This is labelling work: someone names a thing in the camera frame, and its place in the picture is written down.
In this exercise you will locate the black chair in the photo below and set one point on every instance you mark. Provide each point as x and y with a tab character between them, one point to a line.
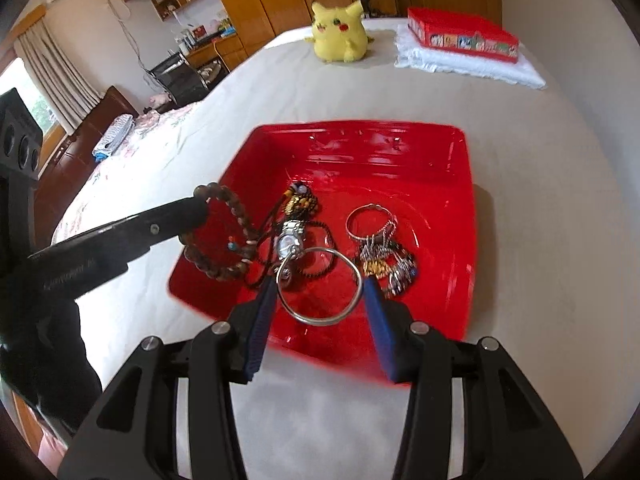
182	82

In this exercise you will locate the beige curtain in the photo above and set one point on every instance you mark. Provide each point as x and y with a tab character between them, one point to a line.
60	80

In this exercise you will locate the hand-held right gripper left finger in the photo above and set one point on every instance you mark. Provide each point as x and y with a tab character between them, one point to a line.
262	330

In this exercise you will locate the red plastic tray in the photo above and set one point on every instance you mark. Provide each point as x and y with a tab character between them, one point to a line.
425	185

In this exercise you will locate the floral blanket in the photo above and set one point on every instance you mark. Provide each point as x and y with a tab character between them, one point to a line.
150	125

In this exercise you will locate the yellow plush toy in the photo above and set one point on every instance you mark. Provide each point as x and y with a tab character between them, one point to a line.
340	35

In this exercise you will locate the blue striped cloth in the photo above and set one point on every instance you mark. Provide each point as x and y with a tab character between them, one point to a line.
112	137

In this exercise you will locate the silver wrist watch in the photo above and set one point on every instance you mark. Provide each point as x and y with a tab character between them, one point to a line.
290	240

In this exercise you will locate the window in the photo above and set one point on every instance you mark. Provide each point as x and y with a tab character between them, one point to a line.
20	85

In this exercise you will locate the silver bangle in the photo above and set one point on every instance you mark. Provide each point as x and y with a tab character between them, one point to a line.
322	321

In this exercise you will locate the white folded towel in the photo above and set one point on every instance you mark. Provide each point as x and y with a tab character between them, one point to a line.
475	70

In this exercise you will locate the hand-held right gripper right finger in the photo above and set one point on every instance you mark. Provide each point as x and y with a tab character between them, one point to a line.
380	330

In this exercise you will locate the wooden desk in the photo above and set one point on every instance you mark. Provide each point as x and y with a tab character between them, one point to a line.
230	52

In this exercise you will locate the person's left forearm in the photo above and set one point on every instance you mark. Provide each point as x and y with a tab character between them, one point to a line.
50	452

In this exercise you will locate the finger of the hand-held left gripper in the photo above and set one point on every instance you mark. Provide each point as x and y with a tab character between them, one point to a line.
125	240

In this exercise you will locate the dark wooden bed frame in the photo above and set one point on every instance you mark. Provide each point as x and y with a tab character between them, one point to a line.
80	160

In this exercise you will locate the red printed box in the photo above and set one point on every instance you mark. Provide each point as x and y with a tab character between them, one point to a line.
465	22

